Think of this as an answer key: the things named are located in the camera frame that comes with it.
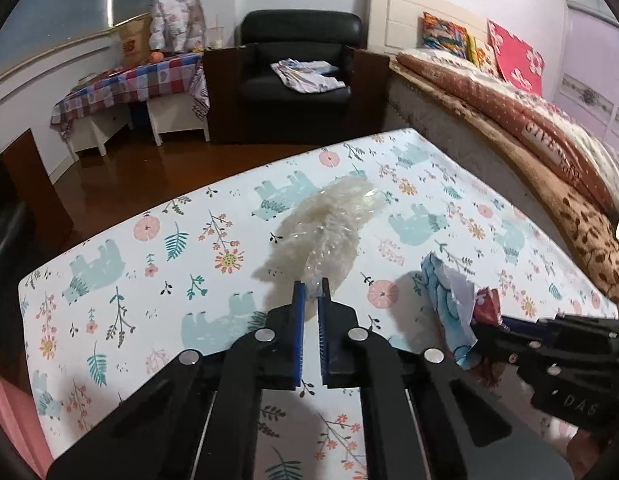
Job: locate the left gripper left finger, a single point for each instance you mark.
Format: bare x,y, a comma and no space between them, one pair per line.
229,387

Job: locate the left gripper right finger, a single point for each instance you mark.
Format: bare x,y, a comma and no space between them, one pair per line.
353,357

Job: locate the red blue paper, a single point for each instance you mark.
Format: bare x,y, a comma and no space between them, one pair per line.
458,304

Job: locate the clear bubble wrap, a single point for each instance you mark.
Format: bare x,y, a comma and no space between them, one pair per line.
319,241

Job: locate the right hand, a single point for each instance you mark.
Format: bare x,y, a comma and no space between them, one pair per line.
594,455

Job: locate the floral bear tablecloth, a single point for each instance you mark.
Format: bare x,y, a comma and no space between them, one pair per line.
370,310

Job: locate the bed with brown blanket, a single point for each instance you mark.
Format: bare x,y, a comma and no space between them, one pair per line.
524,147

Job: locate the black leather armchair right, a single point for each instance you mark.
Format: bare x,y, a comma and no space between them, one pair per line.
250,105

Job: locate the black leather armchair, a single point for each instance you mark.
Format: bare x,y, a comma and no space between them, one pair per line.
34,225
250,105

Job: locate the pink plastic bucket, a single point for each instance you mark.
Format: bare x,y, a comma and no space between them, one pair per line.
19,420

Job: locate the white low bench table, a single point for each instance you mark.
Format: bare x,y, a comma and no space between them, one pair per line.
161,116

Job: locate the black leather armchair left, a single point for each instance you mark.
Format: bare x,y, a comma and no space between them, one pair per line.
34,225

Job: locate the folded cloth on armchair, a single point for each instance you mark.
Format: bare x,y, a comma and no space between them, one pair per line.
307,77

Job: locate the plaid checkered tablecloth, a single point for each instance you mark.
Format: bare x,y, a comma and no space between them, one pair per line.
180,74

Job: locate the red floral pillow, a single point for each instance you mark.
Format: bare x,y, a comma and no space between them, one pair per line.
518,62

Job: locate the orange fruit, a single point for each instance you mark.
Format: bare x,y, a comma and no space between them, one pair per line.
156,57

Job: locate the drink cup with straw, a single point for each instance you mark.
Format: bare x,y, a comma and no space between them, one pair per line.
215,35

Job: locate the colourful striped pillow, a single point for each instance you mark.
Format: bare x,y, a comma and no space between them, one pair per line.
439,34

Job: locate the floral puffer jacket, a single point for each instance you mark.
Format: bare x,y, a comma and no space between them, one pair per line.
177,26

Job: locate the white headboard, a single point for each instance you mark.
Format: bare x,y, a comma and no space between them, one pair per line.
396,25

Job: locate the brown paper bag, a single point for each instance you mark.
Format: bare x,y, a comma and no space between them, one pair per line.
133,35

